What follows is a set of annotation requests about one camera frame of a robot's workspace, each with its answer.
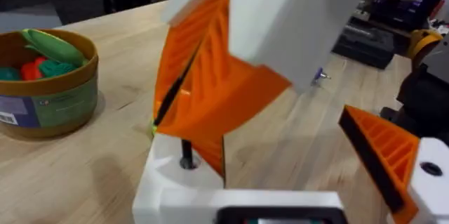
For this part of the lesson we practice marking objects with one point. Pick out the brown tub with toys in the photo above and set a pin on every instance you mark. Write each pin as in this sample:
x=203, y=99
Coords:
x=52, y=94

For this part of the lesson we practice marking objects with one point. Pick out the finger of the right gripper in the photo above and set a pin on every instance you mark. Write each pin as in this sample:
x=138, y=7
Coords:
x=280, y=24
x=182, y=38

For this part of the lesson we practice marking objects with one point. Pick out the dark cluttered shelf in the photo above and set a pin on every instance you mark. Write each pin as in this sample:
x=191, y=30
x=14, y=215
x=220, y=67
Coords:
x=403, y=10

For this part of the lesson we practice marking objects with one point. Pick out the yellow and black roll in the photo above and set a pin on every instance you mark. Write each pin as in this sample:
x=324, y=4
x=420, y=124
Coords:
x=422, y=41

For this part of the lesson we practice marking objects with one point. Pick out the black flat case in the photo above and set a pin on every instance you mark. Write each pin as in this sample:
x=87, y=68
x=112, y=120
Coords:
x=365, y=45

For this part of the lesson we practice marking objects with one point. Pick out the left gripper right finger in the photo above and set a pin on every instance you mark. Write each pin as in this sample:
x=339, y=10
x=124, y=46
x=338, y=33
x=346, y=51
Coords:
x=396, y=153

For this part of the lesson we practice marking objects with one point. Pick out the black bolt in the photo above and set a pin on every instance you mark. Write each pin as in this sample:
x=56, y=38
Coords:
x=186, y=153

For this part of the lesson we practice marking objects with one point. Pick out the small purple-headed screw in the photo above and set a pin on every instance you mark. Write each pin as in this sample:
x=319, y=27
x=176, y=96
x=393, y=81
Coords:
x=319, y=76

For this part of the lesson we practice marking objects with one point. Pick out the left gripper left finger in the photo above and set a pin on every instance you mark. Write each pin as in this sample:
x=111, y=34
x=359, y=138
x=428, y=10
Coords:
x=165, y=175

